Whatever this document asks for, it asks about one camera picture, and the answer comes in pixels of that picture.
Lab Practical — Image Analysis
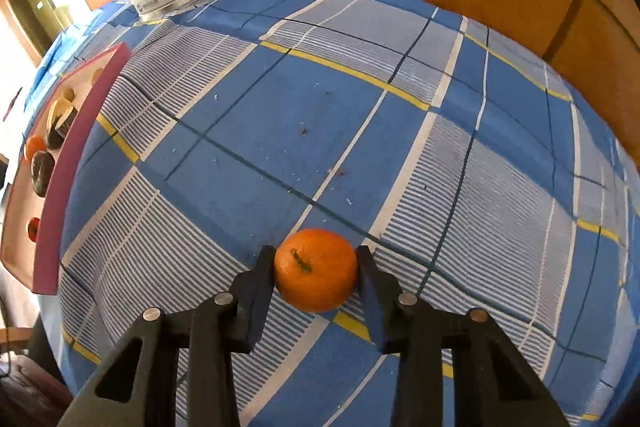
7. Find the blue plaid tablecloth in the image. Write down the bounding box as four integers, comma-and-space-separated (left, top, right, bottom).
22, 0, 633, 427

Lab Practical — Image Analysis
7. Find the dark wooden furniture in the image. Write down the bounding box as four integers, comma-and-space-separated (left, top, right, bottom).
0, 327, 76, 427

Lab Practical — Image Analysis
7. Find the pink shallow box tray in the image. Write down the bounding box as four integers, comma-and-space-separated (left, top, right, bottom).
0, 43, 131, 294

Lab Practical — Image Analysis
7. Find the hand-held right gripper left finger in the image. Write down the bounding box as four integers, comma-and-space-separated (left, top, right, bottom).
57, 244, 277, 427

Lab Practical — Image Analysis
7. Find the long stemmed tangerine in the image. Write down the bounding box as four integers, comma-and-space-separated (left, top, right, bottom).
24, 134, 47, 162

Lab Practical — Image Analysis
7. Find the dark chocolate donut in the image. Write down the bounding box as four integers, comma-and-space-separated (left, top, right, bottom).
31, 150, 56, 196

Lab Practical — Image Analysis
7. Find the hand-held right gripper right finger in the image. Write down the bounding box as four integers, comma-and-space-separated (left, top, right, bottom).
354, 245, 571, 427

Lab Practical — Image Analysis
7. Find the short stemmed tangerine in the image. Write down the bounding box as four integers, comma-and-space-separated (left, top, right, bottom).
273, 228, 359, 313

